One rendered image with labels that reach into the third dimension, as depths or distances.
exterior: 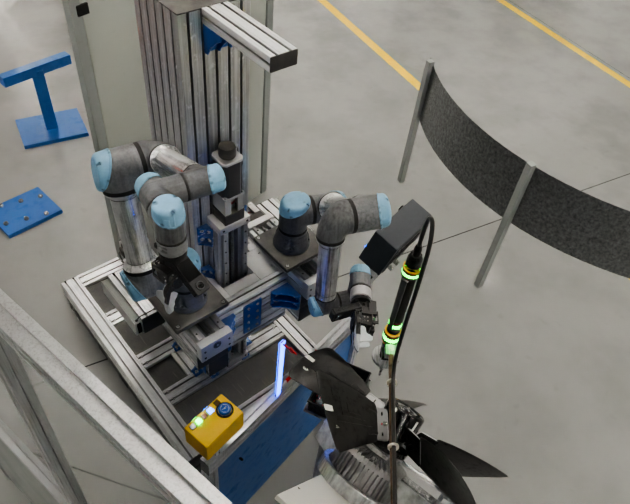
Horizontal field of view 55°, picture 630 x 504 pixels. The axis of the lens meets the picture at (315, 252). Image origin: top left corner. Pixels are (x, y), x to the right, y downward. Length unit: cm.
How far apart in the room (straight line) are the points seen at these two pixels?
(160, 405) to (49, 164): 227
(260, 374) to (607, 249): 190
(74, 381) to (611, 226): 288
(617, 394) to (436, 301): 111
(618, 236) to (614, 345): 85
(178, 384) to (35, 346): 210
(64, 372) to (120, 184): 105
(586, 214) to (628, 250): 28
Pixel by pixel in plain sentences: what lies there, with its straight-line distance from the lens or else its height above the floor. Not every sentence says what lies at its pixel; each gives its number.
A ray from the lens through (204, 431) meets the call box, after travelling 194.
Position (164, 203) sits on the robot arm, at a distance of 144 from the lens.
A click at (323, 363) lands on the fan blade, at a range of 193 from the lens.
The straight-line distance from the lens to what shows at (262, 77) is 371.
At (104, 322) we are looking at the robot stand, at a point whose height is 21.
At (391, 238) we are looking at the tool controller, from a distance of 226.
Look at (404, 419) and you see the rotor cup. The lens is 180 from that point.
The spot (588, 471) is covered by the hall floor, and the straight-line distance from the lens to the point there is 347.
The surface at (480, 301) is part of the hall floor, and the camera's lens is 386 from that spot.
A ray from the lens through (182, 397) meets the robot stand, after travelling 298.
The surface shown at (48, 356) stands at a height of 204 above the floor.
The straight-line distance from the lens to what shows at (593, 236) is 344.
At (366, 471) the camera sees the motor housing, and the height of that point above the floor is 117.
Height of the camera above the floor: 280
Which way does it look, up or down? 46 degrees down
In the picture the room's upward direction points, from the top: 7 degrees clockwise
